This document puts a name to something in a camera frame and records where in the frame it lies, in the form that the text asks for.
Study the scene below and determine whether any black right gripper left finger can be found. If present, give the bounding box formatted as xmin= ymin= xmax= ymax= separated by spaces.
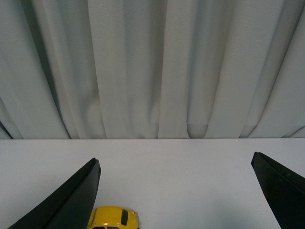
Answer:
xmin=10 ymin=158 xmax=100 ymax=229

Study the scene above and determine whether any yellow beetle toy car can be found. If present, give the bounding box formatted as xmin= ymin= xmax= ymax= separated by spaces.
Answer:
xmin=87 ymin=206 xmax=140 ymax=229

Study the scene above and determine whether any light grey curtain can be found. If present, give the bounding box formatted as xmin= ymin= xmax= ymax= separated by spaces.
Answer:
xmin=0 ymin=0 xmax=305 ymax=140

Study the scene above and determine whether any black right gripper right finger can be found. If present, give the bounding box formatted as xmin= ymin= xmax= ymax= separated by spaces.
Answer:
xmin=251 ymin=152 xmax=305 ymax=229

